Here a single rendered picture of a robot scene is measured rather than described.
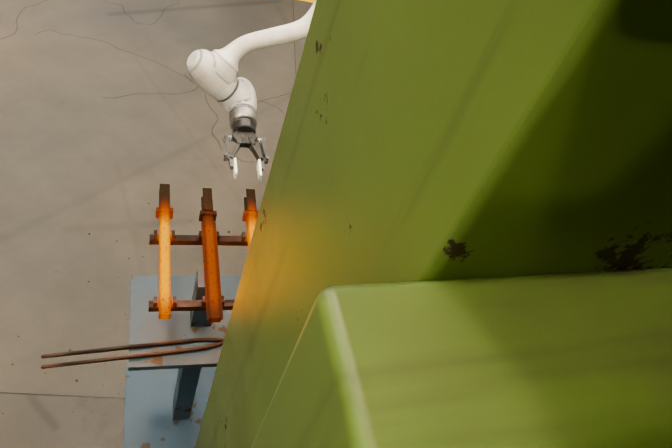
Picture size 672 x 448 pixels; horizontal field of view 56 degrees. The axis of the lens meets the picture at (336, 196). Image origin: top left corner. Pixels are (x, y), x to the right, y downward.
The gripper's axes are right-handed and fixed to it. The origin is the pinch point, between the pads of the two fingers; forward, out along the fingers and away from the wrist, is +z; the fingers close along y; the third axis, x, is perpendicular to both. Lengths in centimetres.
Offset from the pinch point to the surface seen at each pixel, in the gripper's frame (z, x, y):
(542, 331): 113, 102, -1
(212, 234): 26.8, 1.8, 11.6
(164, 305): 49, 1, 24
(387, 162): 95, 102, 9
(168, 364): 51, -26, 21
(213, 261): 35.9, 1.8, 11.6
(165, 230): 25.6, 1.2, 24.1
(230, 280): 23.2, -26.0, 2.6
